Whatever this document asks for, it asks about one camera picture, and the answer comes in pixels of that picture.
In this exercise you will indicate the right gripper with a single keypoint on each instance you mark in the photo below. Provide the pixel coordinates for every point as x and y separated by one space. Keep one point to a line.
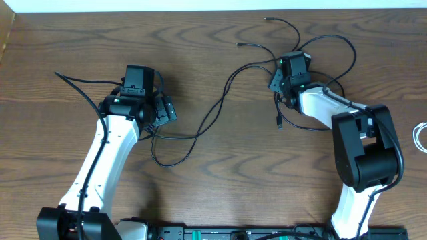
275 82

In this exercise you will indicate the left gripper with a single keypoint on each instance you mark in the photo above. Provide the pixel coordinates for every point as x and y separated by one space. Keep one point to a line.
167 112

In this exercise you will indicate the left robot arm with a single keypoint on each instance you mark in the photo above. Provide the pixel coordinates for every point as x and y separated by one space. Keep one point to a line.
84 212

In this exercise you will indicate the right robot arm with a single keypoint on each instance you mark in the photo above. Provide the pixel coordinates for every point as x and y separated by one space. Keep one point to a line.
366 150

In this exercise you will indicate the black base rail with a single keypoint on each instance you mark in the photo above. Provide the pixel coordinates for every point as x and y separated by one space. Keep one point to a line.
297 232

